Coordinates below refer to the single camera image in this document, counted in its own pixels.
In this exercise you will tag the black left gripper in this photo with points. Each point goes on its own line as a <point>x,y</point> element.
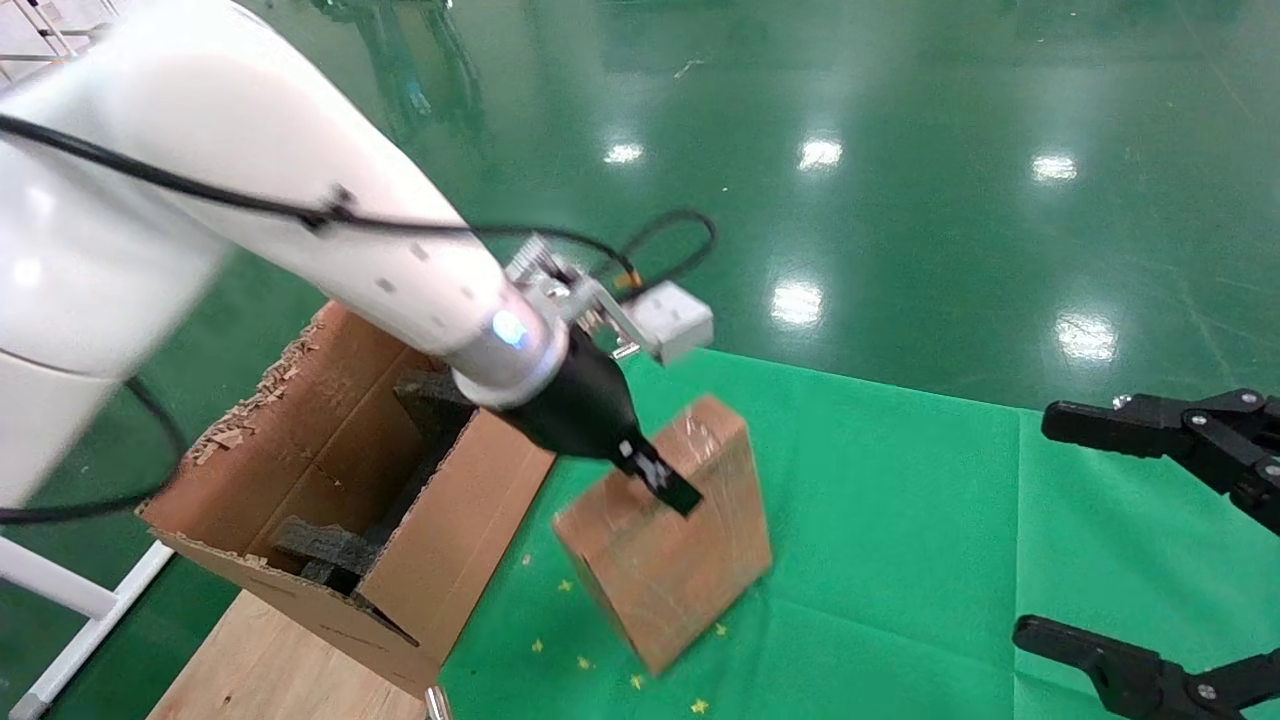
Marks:
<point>585,410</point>

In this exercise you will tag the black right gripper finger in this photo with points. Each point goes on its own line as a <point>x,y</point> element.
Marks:
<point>1150,690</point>
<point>1200,440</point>

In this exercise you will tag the small taped cardboard box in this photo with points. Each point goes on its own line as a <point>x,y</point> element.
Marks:
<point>670,570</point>

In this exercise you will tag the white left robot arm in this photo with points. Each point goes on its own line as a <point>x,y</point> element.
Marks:
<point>250,130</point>

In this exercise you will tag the large open torn carton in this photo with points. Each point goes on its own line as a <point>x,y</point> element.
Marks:
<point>470,540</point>

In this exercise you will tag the green table cloth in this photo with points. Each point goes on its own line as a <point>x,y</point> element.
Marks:
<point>900,520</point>

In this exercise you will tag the black foam insert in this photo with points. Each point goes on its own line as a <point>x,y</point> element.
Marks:
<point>435,405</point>

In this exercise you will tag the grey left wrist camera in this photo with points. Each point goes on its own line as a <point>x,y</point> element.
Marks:
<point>675,320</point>

